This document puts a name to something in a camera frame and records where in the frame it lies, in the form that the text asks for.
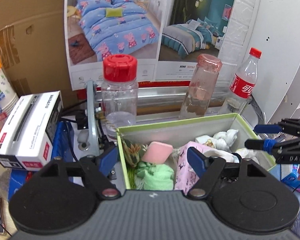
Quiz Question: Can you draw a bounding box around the pink sponge block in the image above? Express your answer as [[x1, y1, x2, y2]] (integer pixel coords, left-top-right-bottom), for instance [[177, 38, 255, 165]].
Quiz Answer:
[[141, 141, 173, 165]]

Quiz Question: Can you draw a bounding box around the cola bottle red label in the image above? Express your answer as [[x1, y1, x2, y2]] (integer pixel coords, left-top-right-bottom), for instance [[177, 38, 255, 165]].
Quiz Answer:
[[218, 47, 262, 114]]

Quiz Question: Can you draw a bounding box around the artificial succulent plant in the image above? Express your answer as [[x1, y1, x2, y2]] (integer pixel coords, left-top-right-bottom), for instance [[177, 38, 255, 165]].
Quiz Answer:
[[122, 140, 141, 189]]

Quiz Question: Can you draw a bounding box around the green cardboard storage box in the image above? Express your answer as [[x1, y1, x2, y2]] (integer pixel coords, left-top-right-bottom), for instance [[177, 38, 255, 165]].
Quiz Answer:
[[117, 114, 275, 190]]

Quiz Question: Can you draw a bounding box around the white knotted towel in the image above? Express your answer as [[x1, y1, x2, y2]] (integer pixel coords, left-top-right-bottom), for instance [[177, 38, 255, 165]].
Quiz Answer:
[[195, 129, 239, 152]]

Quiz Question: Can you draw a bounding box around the white black red carton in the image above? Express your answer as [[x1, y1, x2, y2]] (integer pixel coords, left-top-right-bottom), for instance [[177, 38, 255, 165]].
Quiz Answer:
[[0, 91, 63, 171]]

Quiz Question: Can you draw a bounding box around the pink-lidded clear glass bottle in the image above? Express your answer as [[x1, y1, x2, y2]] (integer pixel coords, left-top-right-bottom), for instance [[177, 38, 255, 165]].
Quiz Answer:
[[179, 54, 222, 119]]

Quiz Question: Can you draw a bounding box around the brown cardboard box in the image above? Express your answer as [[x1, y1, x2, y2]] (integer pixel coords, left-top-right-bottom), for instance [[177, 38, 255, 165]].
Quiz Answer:
[[0, 0, 77, 106]]

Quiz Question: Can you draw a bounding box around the pink patterned cloth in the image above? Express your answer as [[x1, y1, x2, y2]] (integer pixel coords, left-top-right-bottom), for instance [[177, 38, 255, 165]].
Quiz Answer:
[[174, 141, 241, 195]]

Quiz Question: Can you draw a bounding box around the bedding picture poster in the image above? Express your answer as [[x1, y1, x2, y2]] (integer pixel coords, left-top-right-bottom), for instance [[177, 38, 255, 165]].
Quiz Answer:
[[64, 0, 235, 90]]

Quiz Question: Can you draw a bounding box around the red-lidded clear plastic jar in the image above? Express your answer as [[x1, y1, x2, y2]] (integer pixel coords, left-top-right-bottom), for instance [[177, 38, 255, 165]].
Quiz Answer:
[[101, 54, 139, 139]]

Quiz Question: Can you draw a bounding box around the grey metal clamp bracket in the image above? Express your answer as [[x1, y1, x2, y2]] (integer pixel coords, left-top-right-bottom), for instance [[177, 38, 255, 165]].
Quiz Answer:
[[78, 80, 106, 160]]

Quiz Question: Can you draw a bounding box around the blue tissue pack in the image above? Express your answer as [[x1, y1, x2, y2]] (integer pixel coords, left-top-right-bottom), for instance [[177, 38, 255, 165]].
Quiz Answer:
[[281, 164, 300, 193]]

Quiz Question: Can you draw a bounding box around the green folded cloth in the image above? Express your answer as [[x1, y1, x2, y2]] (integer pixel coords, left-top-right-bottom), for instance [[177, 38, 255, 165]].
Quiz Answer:
[[134, 161, 174, 191]]

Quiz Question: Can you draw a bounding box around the blue box under carton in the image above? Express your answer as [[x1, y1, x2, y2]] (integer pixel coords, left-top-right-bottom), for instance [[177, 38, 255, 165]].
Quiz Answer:
[[8, 122, 74, 201]]

